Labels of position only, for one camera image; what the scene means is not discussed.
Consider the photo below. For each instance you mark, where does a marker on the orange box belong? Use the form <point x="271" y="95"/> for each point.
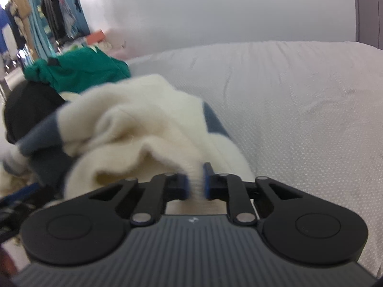
<point x="95" y="37"/>

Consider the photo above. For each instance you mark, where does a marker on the green garment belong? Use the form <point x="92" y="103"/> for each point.
<point x="77" y="70"/>

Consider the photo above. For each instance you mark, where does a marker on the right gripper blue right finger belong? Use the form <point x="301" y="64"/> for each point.
<point x="230" y="189"/>

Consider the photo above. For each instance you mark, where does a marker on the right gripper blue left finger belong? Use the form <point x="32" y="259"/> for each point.
<point x="155" y="195"/>

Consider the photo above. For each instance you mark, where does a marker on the grey wardrobe door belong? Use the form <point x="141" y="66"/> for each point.
<point x="369" y="22"/>

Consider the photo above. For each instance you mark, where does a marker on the black garment pile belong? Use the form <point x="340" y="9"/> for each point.
<point x="26" y="105"/>

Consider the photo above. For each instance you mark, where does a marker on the grey bed cover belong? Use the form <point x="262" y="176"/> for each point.
<point x="306" y="113"/>

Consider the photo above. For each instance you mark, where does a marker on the hanging clothes rack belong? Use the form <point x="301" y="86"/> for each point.
<point x="38" y="29"/>

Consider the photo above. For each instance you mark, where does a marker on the cream blue striped sweater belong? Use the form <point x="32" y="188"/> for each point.
<point x="135" y="128"/>

